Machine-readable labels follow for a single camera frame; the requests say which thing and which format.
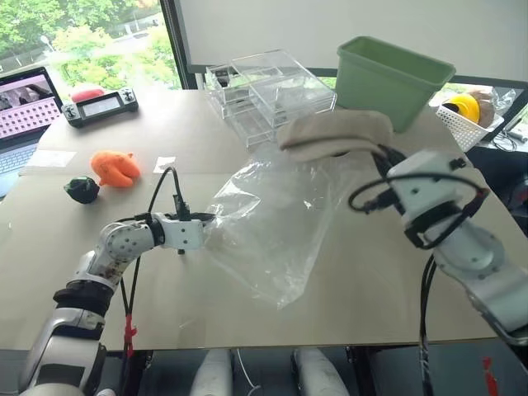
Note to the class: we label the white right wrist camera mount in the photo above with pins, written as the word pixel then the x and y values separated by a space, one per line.
pixel 425 181

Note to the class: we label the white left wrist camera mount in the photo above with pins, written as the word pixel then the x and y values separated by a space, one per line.
pixel 181 233

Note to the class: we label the white rounded robot leg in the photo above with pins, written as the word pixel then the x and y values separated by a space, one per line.
pixel 212 375
pixel 319 375

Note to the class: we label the orange plush toy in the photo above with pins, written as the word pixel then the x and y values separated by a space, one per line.
pixel 113 167

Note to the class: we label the clear plastic bag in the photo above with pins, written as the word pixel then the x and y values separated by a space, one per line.
pixel 268 231

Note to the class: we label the dark green crumpled object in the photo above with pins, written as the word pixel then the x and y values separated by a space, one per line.
pixel 82 190

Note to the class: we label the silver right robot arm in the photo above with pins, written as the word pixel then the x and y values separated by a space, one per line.
pixel 486 280

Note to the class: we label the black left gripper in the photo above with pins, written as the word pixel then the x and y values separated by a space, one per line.
pixel 206 217

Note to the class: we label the green plastic bin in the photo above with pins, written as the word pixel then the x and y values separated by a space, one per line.
pixel 379 86

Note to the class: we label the white perforated plastic basket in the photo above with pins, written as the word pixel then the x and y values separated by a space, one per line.
pixel 458 123

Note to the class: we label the red rounded object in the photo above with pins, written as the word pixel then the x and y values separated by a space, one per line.
pixel 84 94

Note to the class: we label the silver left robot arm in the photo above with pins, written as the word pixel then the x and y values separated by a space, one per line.
pixel 119 243

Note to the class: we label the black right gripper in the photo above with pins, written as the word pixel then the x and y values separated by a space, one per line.
pixel 392 156

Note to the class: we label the laptop with pink screen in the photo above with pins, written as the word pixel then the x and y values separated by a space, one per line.
pixel 24 111

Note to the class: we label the black handheld controller with screen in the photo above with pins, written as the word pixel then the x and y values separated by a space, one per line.
pixel 101 108

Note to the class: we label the beige cloth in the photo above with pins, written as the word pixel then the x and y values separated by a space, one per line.
pixel 330 132

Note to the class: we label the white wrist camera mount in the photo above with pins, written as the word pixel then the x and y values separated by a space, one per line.
pixel 181 233
pixel 425 181

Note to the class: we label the clear acrylic drawer organizer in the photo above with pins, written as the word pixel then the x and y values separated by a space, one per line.
pixel 268 90

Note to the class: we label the white paper label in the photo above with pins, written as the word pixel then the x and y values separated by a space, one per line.
pixel 165 164

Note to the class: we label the black window frame post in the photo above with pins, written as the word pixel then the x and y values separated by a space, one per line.
pixel 175 41

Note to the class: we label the brown round object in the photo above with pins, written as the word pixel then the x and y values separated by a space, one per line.
pixel 487 110

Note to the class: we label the white board panel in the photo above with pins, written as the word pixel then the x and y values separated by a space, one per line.
pixel 330 24

